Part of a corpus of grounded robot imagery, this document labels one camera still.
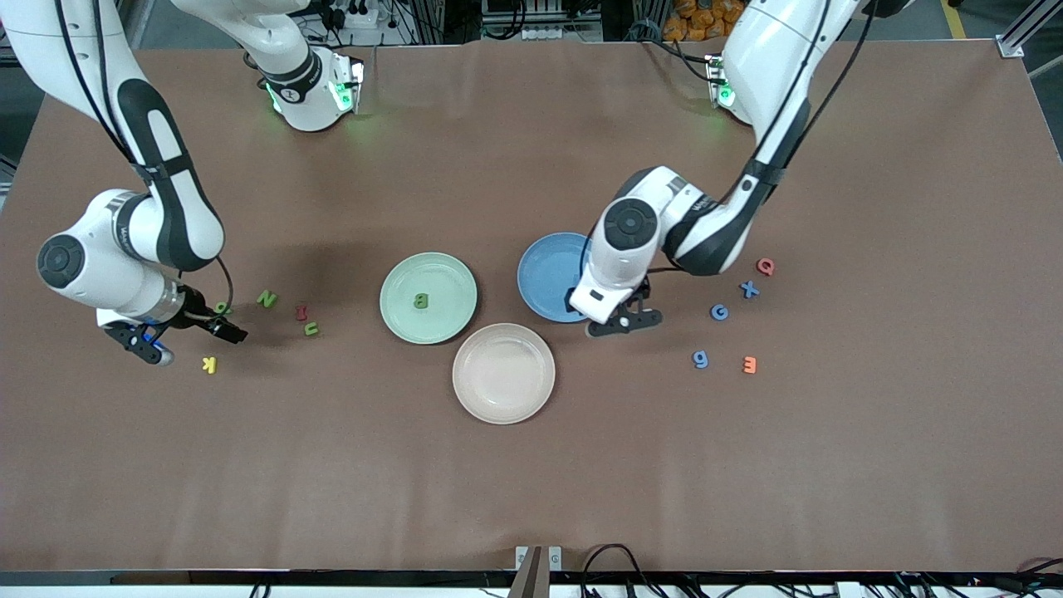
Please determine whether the metal table edge bracket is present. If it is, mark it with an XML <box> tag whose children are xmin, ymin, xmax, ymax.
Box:
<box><xmin>508</xmin><ymin>546</ymin><xmax>563</xmax><ymax>598</ymax></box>

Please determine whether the pale pink plate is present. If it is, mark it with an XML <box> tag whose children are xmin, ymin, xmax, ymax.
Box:
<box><xmin>452</xmin><ymin>322</ymin><xmax>556</xmax><ymax>425</ymax></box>

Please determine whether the light green plate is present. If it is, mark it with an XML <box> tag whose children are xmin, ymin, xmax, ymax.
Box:
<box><xmin>380</xmin><ymin>252</ymin><xmax>479</xmax><ymax>346</ymax></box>

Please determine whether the blue plate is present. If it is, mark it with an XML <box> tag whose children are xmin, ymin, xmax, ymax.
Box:
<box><xmin>517</xmin><ymin>232</ymin><xmax>595</xmax><ymax>324</ymax></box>

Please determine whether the aluminium rack frame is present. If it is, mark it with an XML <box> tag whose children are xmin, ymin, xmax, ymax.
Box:
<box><xmin>480</xmin><ymin>0</ymin><xmax>605</xmax><ymax>24</ymax></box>

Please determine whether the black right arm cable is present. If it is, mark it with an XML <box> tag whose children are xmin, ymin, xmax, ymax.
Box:
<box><xmin>54</xmin><ymin>0</ymin><xmax>235</xmax><ymax>315</ymax></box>

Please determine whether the aluminium frame profile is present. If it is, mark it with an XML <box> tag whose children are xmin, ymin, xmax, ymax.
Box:
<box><xmin>997</xmin><ymin>0</ymin><xmax>1063</xmax><ymax>59</ymax></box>

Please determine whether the bag of orange items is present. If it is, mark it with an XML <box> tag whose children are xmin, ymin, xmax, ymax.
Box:
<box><xmin>664</xmin><ymin>0</ymin><xmax>740</xmax><ymax>42</ymax></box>

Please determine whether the base connector box green light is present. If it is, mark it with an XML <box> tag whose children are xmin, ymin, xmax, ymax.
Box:
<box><xmin>331</xmin><ymin>56</ymin><xmax>365</xmax><ymax>114</ymax></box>
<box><xmin>706</xmin><ymin>54</ymin><xmax>736</xmax><ymax>109</ymax></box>

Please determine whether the black looped cable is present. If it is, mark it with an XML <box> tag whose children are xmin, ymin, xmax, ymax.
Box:
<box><xmin>580</xmin><ymin>544</ymin><xmax>665</xmax><ymax>598</ymax></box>

